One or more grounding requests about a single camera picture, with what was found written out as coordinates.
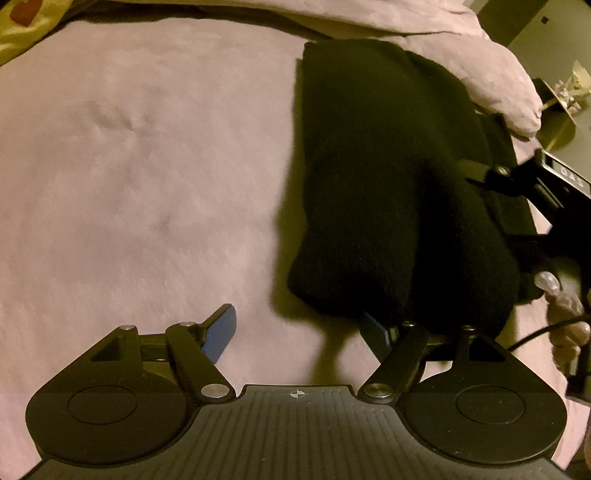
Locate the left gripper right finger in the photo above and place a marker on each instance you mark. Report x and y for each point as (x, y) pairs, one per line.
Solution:
(380, 339)

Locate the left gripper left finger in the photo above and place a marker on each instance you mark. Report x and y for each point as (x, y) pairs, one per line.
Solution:
(216, 332)

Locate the black garment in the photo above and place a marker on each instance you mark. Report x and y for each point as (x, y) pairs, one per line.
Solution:
(395, 231)

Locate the right hand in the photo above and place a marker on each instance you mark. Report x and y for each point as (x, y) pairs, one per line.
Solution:
(567, 340)

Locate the dark side table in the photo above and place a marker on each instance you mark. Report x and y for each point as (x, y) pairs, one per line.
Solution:
(558, 128)

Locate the decorative item on table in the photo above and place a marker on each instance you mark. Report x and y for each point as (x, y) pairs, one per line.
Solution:
(572, 92)

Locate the purple folded blanket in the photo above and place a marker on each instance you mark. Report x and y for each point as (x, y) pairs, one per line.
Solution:
(445, 32)

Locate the purple bed sheet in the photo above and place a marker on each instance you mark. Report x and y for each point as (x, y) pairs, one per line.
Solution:
(151, 171)

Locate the yellow emoji cushion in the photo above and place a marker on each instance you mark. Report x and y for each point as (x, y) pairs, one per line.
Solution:
(24, 23)

